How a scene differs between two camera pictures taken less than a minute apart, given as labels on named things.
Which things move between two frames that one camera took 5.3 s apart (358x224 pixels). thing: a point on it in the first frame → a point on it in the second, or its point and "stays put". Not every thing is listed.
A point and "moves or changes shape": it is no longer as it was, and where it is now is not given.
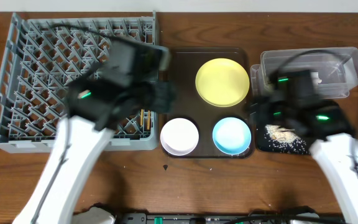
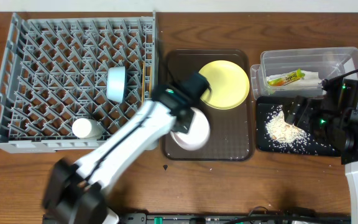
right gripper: (260, 106) → (304, 107)
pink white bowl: (179, 136) moves or changes shape
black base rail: (224, 219) stays put
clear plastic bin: (335, 70) stays put
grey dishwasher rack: (40, 60) stays put
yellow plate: (222, 82) stays put
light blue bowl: (232, 135) moves or changes shape
